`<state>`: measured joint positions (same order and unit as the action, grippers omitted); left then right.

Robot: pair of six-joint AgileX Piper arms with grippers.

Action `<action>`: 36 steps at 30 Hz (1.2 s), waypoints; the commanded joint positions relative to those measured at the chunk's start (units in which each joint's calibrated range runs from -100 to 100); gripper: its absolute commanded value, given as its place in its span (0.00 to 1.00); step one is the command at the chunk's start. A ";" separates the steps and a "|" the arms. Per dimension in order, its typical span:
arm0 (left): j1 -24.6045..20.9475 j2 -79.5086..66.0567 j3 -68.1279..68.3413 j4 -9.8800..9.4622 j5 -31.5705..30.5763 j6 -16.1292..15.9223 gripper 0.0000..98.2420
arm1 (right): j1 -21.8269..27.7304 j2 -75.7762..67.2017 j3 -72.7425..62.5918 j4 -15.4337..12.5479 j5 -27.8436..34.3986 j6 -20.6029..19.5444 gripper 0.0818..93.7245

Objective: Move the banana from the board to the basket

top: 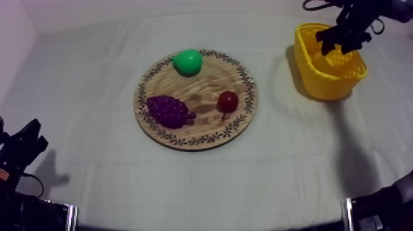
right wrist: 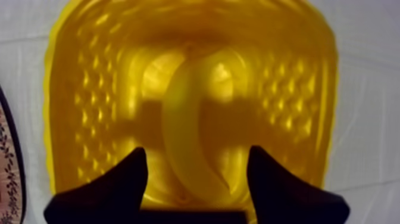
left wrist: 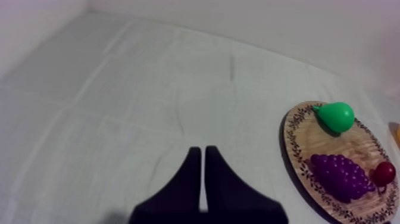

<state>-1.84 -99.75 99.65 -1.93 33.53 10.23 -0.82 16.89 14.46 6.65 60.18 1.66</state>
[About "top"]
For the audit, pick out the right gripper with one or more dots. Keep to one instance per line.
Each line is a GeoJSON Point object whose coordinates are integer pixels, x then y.
{"type": "Point", "coordinates": [356, 17]}

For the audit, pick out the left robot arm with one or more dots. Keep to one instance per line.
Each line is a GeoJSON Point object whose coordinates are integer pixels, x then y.
{"type": "Point", "coordinates": [19, 213]}

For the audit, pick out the round wooden board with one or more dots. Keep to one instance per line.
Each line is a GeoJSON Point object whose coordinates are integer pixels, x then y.
{"type": "Point", "coordinates": [206, 87]}

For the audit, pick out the yellow plastic basket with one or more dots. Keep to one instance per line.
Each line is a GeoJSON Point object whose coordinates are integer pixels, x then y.
{"type": "Point", "coordinates": [326, 84]}

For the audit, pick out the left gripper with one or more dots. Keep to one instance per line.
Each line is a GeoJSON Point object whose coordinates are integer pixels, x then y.
{"type": "Point", "coordinates": [17, 151]}

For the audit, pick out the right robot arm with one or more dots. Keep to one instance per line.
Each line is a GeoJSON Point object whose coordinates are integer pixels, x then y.
{"type": "Point", "coordinates": [387, 209]}

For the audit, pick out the silver metal bar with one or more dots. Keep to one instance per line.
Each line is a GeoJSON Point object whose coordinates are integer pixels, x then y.
{"type": "Point", "coordinates": [71, 217]}
{"type": "Point", "coordinates": [347, 214]}

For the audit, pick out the green toy pear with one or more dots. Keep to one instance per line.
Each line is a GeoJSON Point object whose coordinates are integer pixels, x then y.
{"type": "Point", "coordinates": [187, 61]}

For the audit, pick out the small red fruit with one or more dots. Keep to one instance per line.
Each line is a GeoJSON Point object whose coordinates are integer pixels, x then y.
{"type": "Point", "coordinates": [227, 100]}

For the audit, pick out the purple toy grapes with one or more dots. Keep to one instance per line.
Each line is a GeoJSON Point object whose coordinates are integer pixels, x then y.
{"type": "Point", "coordinates": [167, 111]}

